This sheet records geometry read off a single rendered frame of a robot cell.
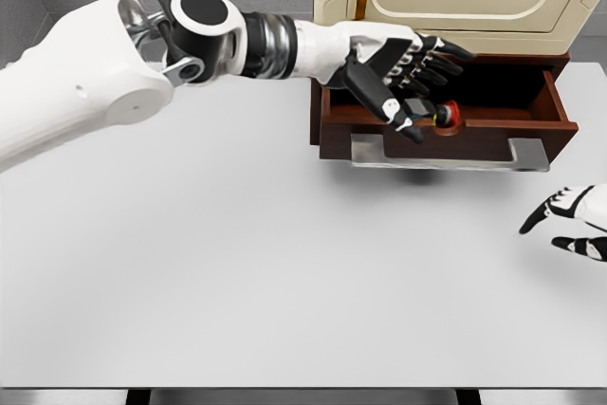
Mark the silver drawer handle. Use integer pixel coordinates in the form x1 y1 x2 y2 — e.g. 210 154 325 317
349 133 552 174

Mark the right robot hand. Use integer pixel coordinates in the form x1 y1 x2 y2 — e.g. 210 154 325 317
518 184 607 264

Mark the brown wooden drawer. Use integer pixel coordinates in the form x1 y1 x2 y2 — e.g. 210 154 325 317
309 52 580 167

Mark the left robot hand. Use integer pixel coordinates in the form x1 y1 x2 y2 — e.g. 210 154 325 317
323 22 476 146

